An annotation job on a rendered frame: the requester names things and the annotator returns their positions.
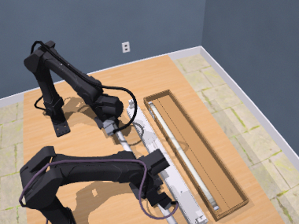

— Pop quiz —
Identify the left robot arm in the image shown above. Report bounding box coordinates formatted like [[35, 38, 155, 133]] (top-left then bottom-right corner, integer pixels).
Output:
[[24, 40, 124, 138]]

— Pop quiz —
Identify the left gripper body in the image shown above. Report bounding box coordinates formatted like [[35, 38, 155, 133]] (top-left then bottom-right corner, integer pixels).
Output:
[[94, 114, 121, 134]]

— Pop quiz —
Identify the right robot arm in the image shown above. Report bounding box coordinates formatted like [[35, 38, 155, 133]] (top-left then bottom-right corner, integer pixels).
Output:
[[20, 146, 170, 224]]

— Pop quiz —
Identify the long brown cardboard carton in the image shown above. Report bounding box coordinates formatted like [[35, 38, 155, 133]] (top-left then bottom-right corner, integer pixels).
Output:
[[143, 89, 249, 222]]

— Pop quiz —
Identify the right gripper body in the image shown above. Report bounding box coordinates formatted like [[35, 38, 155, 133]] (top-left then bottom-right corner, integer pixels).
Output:
[[129, 172, 172, 208]]

